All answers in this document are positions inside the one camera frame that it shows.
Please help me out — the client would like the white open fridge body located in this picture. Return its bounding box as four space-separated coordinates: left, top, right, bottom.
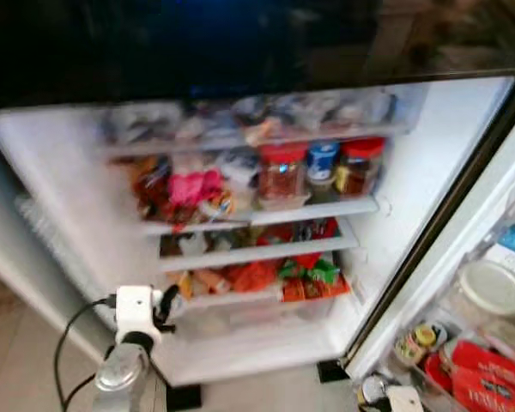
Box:
0 76 515 387

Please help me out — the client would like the white fridge shelf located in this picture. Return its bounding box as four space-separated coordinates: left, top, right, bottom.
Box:
158 233 361 275
137 196 381 238

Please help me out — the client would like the black fridge foot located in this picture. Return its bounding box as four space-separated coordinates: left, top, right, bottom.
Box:
165 384 203 412
317 360 352 384

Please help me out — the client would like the white-lid round container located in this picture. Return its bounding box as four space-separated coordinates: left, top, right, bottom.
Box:
457 259 515 320

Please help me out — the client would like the yellow-lid small jar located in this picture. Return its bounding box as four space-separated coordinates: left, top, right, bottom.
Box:
394 321 448 367

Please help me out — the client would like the blue white carton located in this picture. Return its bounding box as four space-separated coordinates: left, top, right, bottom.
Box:
484 223 515 281

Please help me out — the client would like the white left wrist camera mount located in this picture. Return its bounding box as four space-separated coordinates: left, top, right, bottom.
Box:
113 285 164 346

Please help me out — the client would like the pink food packet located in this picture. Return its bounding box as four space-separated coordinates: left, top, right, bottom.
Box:
167 169 225 209

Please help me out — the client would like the clear plastic shelf tray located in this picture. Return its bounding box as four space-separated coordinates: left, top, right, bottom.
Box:
97 90 409 158

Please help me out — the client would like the orange food packet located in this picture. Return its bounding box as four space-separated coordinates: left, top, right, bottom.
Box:
227 261 281 294

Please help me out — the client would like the red-lid glass jar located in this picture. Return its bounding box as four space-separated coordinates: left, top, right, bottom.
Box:
257 143 309 209
334 136 386 199

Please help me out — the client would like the red printed box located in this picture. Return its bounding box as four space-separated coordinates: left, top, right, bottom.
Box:
449 338 515 412

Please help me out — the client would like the white fridge door with bins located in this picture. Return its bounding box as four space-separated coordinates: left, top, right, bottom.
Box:
343 107 515 412

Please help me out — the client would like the grey fridge door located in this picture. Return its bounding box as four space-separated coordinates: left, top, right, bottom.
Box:
0 120 114 363

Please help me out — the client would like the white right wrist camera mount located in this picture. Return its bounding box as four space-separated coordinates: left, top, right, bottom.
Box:
386 385 424 412

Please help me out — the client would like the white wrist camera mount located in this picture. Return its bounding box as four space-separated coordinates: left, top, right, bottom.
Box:
113 285 164 346
386 385 424 412

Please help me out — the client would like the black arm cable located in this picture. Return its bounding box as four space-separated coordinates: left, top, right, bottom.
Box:
53 294 118 411

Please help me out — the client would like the clear crisper drawer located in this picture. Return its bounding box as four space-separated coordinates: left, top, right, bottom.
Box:
170 296 346 346

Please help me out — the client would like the red green food packet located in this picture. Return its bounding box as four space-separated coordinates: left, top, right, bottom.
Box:
278 252 351 303

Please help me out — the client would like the blue-lid jar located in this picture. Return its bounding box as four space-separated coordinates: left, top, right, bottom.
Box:
306 141 341 197

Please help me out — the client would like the black glossy freezer door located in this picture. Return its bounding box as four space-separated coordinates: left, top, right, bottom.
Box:
0 0 515 114

